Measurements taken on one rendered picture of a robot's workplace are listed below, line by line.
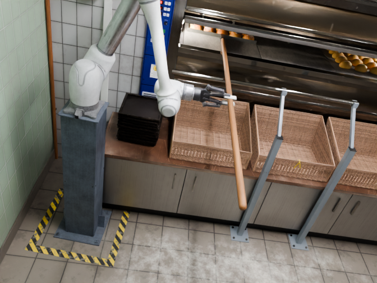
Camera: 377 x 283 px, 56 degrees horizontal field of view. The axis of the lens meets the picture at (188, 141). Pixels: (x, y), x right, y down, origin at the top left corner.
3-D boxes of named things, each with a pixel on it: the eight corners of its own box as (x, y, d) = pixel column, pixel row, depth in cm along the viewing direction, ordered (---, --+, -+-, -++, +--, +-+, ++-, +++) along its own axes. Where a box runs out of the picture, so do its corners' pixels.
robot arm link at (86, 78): (64, 103, 186) (63, 65, 173) (76, 87, 201) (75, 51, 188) (95, 109, 187) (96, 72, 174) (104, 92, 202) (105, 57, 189)
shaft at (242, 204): (246, 212, 130) (248, 206, 128) (238, 211, 130) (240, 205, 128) (224, 42, 267) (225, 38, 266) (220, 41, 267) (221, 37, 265)
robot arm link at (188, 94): (182, 94, 197) (192, 96, 198) (180, 103, 190) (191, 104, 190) (184, 80, 192) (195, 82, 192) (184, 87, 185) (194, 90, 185)
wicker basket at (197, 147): (171, 119, 279) (176, 89, 263) (240, 131, 284) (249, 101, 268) (167, 159, 240) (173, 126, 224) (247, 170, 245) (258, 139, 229)
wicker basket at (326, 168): (243, 132, 284) (253, 103, 268) (309, 142, 289) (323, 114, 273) (251, 172, 245) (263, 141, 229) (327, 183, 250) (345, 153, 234)
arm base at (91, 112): (59, 117, 186) (59, 108, 182) (74, 96, 204) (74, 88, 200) (93, 123, 186) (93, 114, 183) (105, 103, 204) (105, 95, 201)
